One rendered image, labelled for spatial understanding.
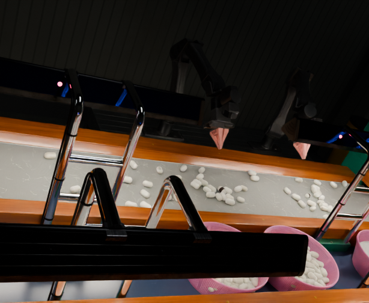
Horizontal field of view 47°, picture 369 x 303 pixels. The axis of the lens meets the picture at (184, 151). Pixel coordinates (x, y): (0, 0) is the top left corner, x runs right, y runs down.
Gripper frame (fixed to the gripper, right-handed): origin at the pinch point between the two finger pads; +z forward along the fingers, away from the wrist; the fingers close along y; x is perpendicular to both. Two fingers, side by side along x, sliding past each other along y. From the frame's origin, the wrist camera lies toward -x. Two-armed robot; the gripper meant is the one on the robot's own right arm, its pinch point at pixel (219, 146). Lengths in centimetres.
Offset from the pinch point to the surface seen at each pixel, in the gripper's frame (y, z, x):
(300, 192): 42.1, 13.7, 3.5
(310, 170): 57, 1, 11
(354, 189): 33.2, 19.3, -31.2
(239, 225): -2.6, 30.8, -13.7
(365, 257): 45, 41, -22
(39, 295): -66, 50, -19
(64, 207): -60, 28, -12
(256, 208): 12.0, 23.4, -4.8
